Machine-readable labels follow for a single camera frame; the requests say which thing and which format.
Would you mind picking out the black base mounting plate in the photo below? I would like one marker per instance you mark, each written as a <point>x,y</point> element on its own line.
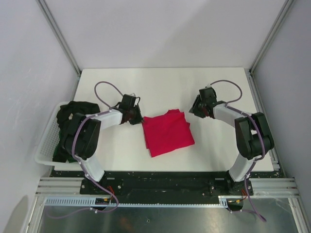
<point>170,188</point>

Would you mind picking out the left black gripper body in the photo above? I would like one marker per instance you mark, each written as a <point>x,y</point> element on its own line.
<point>135,117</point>

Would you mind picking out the green garment in basket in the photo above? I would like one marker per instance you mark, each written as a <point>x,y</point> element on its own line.
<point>62,156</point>

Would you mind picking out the right aluminium frame post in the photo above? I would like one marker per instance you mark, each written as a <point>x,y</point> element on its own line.
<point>276,26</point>

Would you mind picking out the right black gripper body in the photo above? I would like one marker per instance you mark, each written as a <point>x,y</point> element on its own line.
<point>198,108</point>

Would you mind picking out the white plastic laundry basket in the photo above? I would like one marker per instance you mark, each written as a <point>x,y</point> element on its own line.
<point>49,141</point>

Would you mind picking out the aluminium frame post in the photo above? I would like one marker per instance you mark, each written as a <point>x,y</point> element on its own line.
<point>276,26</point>
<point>58,35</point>

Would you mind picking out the left aluminium frame post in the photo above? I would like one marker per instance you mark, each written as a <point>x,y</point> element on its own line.
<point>58,35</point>

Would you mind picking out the red t shirt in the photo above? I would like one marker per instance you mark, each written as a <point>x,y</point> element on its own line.
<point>167,132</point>

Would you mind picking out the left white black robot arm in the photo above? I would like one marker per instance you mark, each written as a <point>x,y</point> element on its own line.
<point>81,135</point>

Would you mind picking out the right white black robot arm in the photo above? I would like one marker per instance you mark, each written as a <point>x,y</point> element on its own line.
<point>253,136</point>

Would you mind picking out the black t shirt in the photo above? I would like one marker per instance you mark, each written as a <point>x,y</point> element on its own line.
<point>66,112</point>

